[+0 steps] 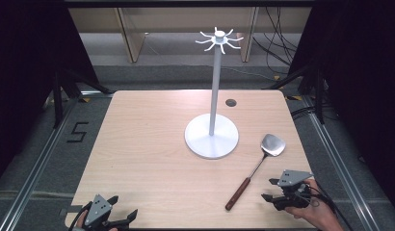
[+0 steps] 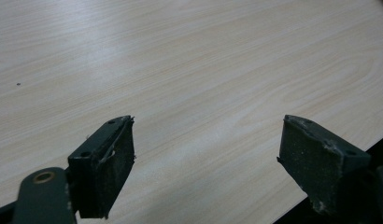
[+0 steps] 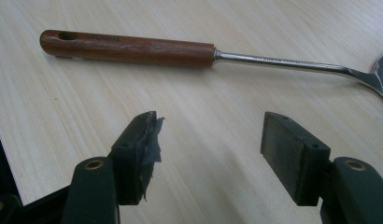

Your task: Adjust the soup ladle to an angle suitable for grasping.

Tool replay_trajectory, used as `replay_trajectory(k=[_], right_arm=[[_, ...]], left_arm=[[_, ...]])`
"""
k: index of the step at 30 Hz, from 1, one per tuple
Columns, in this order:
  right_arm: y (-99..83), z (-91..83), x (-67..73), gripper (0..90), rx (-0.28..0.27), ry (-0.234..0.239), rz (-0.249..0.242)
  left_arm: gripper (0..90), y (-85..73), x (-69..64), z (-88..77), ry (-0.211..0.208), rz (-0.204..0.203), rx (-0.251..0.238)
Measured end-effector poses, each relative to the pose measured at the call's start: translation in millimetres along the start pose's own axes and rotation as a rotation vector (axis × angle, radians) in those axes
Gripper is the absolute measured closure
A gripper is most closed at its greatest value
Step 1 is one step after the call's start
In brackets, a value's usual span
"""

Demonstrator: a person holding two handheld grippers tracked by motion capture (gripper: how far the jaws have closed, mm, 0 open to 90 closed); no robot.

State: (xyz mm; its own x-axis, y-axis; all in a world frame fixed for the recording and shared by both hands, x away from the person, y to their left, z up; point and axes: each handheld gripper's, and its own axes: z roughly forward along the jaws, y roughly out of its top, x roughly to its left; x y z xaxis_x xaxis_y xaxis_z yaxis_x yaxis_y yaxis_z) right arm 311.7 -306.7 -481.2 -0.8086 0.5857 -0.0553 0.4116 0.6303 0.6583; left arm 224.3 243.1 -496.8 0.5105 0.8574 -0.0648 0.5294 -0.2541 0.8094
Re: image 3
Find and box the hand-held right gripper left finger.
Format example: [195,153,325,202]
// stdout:
[61,110,165,224]

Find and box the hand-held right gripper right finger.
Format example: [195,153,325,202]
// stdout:
[260,111,383,224]

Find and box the wooden-handled metal ladle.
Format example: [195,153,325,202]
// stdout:
[39,29,383,106]

